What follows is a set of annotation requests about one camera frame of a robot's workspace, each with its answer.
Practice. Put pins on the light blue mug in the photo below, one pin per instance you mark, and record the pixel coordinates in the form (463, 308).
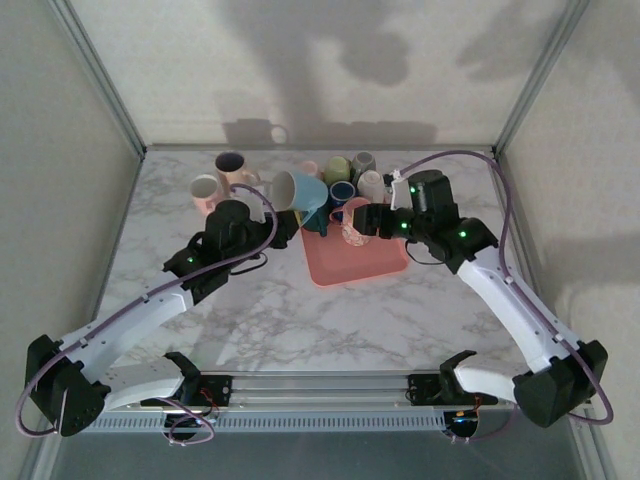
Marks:
(305, 190)

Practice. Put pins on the pink skull pattern mug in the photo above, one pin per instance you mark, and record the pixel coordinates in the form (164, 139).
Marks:
(350, 233)

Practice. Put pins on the pink faceted mug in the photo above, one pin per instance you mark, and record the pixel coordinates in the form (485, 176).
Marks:
(204, 187)

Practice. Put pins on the tall pale pink mug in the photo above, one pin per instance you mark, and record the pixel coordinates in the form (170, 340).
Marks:
(311, 169)

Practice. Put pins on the pink mug purple interior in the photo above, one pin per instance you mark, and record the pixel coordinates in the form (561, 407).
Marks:
(235, 181)

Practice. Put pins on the cream white mug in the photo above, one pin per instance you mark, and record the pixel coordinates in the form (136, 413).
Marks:
(371, 184)

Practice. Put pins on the grey mug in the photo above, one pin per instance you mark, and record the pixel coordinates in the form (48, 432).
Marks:
(364, 161)

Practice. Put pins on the arm base controller board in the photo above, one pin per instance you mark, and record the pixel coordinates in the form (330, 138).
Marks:
(462, 422)
(197, 422)

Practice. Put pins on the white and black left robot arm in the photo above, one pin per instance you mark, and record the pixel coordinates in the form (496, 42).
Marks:
(130, 320)

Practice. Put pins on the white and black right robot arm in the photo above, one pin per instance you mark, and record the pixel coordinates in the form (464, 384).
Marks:
(505, 305)

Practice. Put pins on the dark blue mug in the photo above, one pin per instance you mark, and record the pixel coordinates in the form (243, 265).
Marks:
(342, 192)

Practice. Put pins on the yellow-green mug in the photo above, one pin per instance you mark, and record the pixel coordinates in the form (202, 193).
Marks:
(337, 169)

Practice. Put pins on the pink plastic tray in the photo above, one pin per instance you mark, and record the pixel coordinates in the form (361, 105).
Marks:
(350, 265)

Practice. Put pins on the aluminium frame crossbar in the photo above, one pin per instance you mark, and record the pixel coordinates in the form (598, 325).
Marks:
(200, 147)

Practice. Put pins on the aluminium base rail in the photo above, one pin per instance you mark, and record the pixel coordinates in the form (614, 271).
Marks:
(320, 387)

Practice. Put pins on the aluminium frame post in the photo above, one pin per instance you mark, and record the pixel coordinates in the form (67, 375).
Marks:
(100, 75)
(540, 75)

